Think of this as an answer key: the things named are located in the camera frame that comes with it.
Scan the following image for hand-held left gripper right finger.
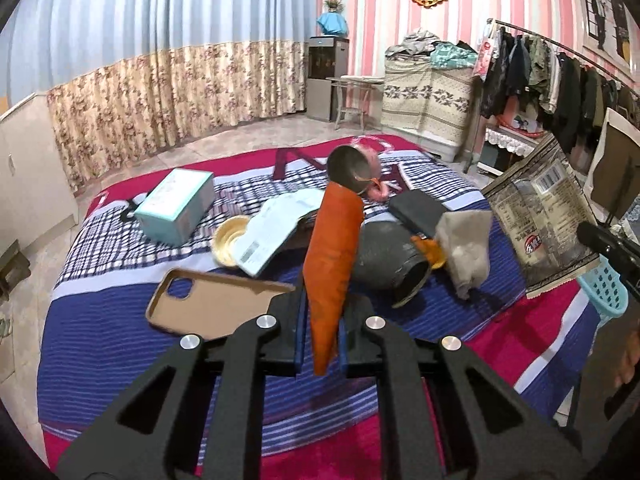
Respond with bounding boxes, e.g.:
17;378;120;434
340;295;583;480

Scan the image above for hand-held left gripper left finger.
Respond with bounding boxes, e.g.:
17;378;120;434
57;285;308;480

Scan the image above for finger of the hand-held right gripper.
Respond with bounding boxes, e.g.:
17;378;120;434
576;221;640;292

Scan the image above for teal plastic mesh basket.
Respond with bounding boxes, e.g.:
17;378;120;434
575;255;629;319

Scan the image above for clear printed snack packet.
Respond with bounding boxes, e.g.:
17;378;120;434
482;135;601;298

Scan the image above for orange carrot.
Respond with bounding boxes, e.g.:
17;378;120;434
302;182;366;376

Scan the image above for cream edged brown panel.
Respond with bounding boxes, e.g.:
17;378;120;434
585;107;640;222

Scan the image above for brown phone case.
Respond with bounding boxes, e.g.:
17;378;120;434
146;268;296;341

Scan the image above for dark cylindrical can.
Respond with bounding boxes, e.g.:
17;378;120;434
352;220;432;308

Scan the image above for white paper packet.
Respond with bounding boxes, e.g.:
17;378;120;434
233;189;326;277

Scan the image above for yellow paper bowl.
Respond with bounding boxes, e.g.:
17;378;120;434
212;215;251;268

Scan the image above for beige crumpled cloth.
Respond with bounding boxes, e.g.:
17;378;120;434
435;210;495;301

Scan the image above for white lace cloth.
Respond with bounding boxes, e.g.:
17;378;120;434
484;126;543;156

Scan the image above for red plastic basin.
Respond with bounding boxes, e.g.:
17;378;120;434
500;110;547;137

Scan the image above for dark flat pouch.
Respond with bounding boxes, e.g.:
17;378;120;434
389;189;448;238

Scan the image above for pink plastic wrapper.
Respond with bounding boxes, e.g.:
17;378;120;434
365;175;402;204

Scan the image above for row of hanging dark clothes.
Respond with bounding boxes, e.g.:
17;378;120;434
482;27;640;161

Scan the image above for striped red blue blanket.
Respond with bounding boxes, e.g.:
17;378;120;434
37;134;601;480

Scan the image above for teal cardboard box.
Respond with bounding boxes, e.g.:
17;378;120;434
134;167;216;247

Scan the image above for white plastic cabinet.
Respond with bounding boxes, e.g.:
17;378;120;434
400;130;461;162

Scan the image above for metal clothes rack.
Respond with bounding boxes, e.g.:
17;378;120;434
465;19;640;173

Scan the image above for pink hanging bag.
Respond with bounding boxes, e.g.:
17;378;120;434
472;19;502;81

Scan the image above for beige patterned cover cloth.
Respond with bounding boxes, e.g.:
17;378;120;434
381;57;476;148

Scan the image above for teal patterned cloth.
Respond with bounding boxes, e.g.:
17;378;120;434
431;42;479;69

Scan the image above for grey water dispenser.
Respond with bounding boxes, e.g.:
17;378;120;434
306;36;350;122

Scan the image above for grey clothes pile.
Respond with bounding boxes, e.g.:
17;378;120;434
385;30;442;59

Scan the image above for blue and floral curtain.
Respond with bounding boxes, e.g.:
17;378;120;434
0;0;321;193

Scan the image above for blue wrapped potted plant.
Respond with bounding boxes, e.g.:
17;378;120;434
316;0;348;37

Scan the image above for wall poster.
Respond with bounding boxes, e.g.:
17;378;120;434
580;0;633;66

